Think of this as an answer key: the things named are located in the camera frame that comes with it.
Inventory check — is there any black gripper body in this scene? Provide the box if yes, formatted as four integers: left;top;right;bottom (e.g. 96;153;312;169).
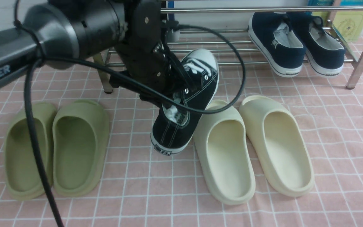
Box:
114;0;198;98

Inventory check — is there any black canvas sneaker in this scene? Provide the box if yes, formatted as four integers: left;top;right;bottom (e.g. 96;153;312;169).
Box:
150;49;219;156

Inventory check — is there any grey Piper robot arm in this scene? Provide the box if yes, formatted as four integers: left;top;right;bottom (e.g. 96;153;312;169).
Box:
0;0;201;103

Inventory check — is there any stainless steel shoe rack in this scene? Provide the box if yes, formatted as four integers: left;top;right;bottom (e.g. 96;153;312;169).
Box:
92;0;363;94

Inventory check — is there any right olive green slipper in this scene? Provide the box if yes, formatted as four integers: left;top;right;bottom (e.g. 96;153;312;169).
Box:
52;99;110;197

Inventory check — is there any olive green slipper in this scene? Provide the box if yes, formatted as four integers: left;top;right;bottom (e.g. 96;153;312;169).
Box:
52;99;110;197
4;102;57;201

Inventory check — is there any left cream foam slipper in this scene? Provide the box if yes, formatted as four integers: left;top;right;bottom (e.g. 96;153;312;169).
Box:
193;107;256;206

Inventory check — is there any cream foam slipper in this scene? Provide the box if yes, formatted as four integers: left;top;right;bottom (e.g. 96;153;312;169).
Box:
238;95;314;197
193;107;256;206

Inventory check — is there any left navy canvas shoe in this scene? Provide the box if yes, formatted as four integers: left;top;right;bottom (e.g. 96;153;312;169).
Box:
248;12;306;78

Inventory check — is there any navy canvas shoe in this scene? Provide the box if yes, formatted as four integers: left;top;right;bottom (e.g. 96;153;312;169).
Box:
287;12;345;78
248;12;306;78

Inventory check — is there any right cream foam slipper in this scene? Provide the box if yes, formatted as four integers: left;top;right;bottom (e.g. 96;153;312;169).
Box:
238;95;314;197

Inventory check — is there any left olive green slipper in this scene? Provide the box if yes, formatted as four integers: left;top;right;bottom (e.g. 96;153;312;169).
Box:
4;102;57;201

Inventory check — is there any right navy canvas shoe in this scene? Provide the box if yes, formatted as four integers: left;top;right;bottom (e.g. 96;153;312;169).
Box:
287;12;345;78

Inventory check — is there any yellow teal book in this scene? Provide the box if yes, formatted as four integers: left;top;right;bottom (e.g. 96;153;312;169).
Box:
308;0;363;42

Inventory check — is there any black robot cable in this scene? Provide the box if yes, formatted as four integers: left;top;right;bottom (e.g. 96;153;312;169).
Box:
13;0;247;227

